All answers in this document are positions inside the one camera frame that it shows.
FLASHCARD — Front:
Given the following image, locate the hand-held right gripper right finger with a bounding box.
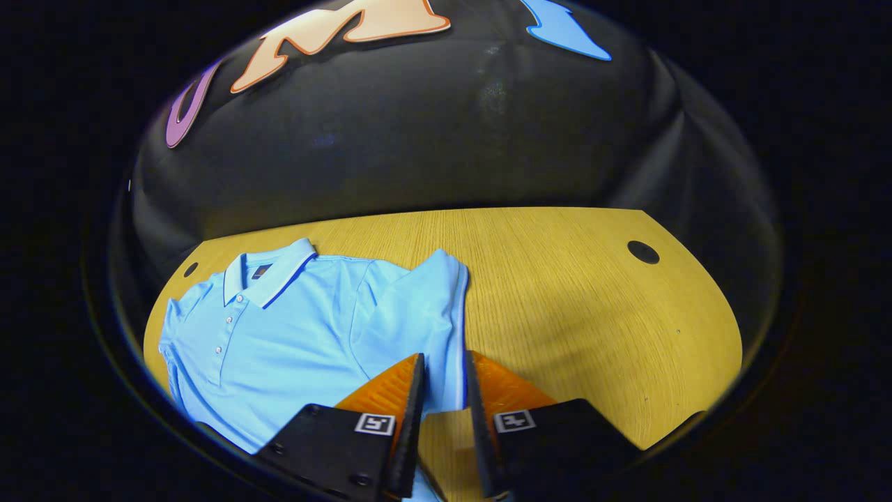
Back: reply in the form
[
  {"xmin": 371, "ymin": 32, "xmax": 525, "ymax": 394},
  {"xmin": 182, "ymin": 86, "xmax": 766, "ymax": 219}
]
[{"xmin": 463, "ymin": 350, "xmax": 645, "ymax": 500}]

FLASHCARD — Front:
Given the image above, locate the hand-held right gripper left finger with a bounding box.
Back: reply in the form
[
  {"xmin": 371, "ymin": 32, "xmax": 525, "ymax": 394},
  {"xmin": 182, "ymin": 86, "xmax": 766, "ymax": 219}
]
[{"xmin": 254, "ymin": 352, "xmax": 426, "ymax": 502}]

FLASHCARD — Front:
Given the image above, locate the light blue T-shirt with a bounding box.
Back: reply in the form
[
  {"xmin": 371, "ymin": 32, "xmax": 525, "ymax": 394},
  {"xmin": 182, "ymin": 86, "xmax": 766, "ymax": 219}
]
[{"xmin": 159, "ymin": 237, "xmax": 469, "ymax": 502}]

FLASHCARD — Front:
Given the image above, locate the black backdrop cloth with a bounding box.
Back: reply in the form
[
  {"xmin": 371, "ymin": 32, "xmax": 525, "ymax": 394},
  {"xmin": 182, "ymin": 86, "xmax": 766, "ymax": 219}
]
[{"xmin": 105, "ymin": 0, "xmax": 785, "ymax": 335}]

